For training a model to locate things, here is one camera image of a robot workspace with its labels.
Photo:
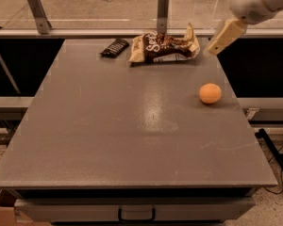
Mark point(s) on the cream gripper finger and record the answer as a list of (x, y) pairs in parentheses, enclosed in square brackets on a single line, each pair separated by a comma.
[(226, 33)]

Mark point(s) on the brown chip bag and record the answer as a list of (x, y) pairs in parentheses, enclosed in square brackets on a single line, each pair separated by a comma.
[(154, 47)]

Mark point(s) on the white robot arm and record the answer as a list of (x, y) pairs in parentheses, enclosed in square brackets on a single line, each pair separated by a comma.
[(245, 12)]

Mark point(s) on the black rxbar chocolate bar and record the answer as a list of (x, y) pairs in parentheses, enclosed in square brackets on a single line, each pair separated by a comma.
[(114, 49)]

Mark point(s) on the orange fruit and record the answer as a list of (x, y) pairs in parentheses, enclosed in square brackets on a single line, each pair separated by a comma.
[(210, 93)]

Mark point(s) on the black stand leg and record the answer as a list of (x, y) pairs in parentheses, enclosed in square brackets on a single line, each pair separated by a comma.
[(276, 154)]

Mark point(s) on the cardboard box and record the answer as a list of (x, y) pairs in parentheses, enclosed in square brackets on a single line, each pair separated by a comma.
[(10, 217)]

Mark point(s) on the middle metal bracket post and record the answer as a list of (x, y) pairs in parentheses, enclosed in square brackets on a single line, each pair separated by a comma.
[(162, 16)]

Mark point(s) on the metal bracket post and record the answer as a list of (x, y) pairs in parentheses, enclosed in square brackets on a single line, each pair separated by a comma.
[(41, 21), (162, 16)]

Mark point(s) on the left metal bracket post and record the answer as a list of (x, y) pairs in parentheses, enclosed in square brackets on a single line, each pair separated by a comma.
[(41, 21)]

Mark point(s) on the metal rail behind table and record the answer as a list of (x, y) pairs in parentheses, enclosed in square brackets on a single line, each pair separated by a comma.
[(102, 33)]

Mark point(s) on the grey drawer with handle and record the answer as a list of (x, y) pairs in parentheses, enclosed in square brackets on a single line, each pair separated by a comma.
[(125, 210)]

